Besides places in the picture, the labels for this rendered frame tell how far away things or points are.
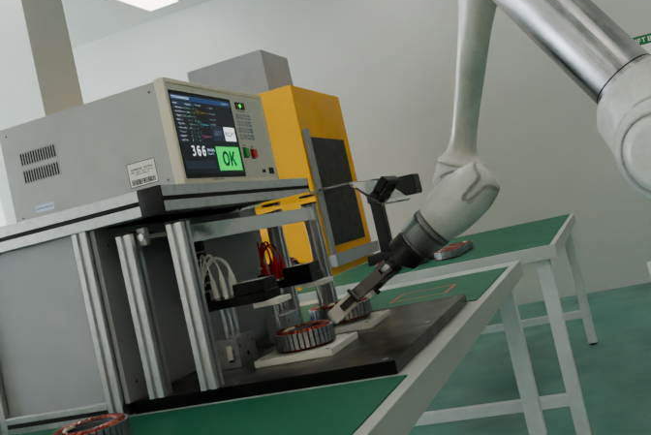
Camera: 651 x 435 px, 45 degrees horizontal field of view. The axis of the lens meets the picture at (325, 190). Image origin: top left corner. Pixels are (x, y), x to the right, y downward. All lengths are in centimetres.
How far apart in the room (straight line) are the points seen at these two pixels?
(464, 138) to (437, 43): 519
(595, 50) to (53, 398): 107
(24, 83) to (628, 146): 492
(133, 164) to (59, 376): 40
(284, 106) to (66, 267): 388
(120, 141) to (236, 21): 604
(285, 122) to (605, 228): 284
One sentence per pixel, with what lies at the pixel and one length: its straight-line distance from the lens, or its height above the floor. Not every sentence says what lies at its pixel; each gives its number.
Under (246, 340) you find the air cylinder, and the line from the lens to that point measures 152.
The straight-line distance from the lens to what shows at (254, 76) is 560.
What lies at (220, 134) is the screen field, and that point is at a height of 122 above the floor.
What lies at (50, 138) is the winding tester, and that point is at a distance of 161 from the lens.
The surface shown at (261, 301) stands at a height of 88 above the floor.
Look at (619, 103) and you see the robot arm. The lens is 116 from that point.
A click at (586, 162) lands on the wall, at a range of 666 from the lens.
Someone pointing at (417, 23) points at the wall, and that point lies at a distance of 694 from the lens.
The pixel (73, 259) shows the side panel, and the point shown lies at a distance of 144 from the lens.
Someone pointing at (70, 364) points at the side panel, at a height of 85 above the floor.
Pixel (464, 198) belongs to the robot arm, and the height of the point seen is 98.
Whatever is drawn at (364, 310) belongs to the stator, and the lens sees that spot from 166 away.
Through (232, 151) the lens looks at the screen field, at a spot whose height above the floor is 118.
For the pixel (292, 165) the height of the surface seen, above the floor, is 143.
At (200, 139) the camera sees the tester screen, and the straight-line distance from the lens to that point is 154.
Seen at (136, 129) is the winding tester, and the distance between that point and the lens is 150.
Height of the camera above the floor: 99
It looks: 3 degrees up
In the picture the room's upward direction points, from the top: 13 degrees counter-clockwise
